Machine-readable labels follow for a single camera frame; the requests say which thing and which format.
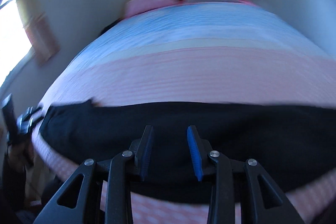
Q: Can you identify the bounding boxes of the black pants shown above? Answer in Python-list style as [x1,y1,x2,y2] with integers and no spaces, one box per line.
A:
[40,101,335,203]

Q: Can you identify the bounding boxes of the left hand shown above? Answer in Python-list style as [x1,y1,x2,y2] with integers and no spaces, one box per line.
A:
[7,140,34,172]

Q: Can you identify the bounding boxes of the side window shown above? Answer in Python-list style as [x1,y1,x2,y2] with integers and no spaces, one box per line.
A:
[0,0,31,85]

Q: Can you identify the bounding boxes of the side window curtain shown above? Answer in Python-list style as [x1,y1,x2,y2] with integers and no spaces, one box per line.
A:
[16,0,60,65]

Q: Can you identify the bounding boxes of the pink blue polka-dot bedsheet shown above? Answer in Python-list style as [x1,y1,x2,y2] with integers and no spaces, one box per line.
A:
[31,1,336,224]

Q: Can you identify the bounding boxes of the black cloth beside bed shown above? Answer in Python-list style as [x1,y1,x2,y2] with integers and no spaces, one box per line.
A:
[100,18,122,36]

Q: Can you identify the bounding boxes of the pink pillow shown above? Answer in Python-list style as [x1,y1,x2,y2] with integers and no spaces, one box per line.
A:
[123,0,179,18]

